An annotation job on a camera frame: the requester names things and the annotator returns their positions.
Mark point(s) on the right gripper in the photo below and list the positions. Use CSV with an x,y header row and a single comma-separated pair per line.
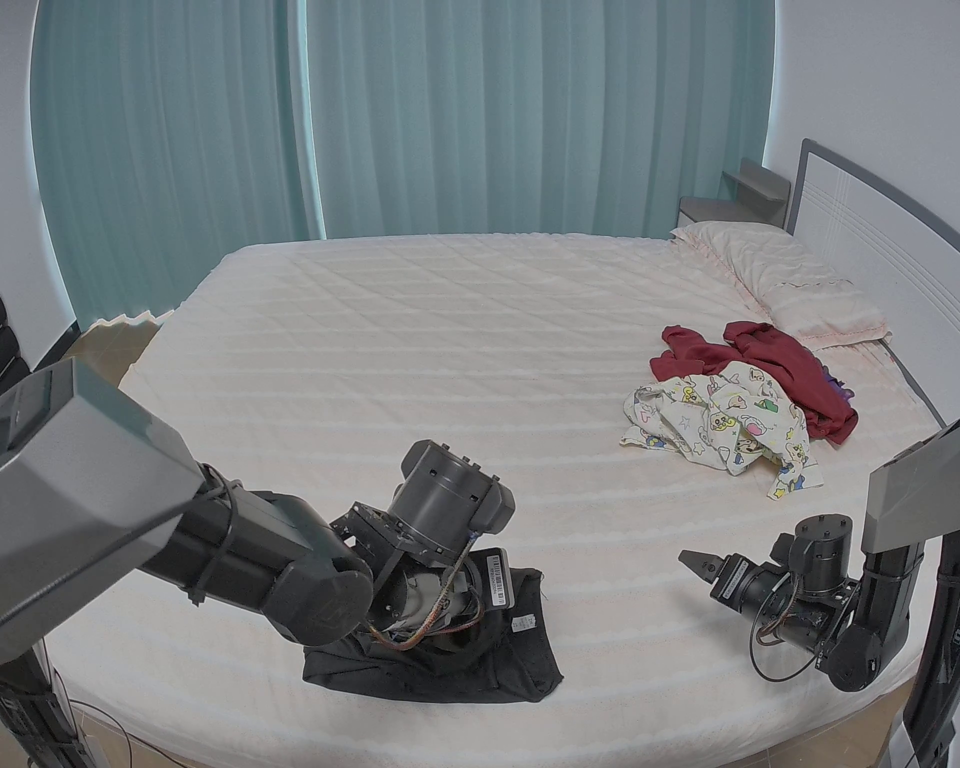
x,y
750,589

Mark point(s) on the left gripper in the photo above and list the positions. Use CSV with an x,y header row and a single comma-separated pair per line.
x,y
416,600

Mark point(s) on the black T-shirt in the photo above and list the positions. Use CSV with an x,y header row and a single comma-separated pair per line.
x,y
450,667

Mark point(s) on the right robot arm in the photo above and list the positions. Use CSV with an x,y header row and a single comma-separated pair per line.
x,y
877,600

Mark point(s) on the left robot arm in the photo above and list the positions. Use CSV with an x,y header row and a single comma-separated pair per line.
x,y
112,487

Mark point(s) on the white printed pyjama garment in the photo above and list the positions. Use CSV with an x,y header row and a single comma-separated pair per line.
x,y
720,427

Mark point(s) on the purple garment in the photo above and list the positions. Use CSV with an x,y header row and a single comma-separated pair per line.
x,y
838,386

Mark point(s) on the dark red garment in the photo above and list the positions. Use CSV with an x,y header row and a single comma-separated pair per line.
x,y
780,367

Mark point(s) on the bed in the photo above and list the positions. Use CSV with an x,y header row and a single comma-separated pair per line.
x,y
450,360

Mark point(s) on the cream pillow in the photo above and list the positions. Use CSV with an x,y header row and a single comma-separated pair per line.
x,y
795,285

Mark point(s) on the grey bedside table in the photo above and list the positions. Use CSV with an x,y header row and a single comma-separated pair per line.
x,y
720,210

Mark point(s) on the blue-green curtain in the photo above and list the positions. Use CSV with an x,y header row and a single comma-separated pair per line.
x,y
172,150
525,112

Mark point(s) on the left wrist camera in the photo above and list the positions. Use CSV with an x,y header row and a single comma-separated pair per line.
x,y
499,581

